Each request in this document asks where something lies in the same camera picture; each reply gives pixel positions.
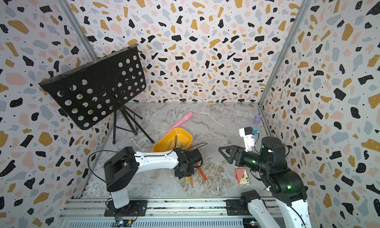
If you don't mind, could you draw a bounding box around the black perforated music stand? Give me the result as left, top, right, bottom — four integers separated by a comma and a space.
39, 44, 146, 135

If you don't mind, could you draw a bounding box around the pink cylindrical flashlight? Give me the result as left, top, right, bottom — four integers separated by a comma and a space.
167, 112, 193, 133

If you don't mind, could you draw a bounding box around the yellow plastic storage box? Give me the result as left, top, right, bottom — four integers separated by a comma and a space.
153, 128, 193, 153

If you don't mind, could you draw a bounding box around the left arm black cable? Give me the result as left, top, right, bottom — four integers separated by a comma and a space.
87, 135, 208, 196

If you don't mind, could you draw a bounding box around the small purple toy figure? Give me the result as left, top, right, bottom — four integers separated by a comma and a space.
253, 114, 262, 125

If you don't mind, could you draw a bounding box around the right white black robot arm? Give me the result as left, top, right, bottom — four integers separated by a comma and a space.
218, 137, 311, 228

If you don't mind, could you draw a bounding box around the orange hex key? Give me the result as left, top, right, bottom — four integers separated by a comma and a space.
190, 176, 194, 188

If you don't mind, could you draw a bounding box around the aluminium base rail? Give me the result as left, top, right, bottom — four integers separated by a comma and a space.
57, 196, 312, 228

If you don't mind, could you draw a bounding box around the red hex key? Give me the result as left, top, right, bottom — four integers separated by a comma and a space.
198, 167, 209, 184

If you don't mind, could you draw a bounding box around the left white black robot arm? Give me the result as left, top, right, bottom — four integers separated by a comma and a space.
104, 146, 203, 209

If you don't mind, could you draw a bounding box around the red pink card box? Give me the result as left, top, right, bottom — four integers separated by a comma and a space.
235, 168, 250, 186

